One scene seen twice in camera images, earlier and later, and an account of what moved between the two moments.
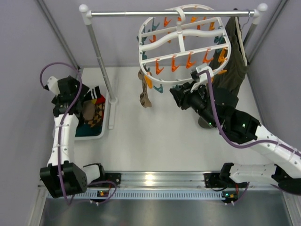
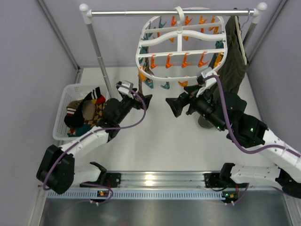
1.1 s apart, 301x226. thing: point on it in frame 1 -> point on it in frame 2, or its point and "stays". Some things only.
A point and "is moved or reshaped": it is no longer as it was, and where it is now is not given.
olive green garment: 227,80 stays
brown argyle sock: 98,116 stays
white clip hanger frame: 171,47 is moved or reshaped
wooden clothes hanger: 241,38 stays
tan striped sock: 89,110 stays
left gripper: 83,94 -> 135,101
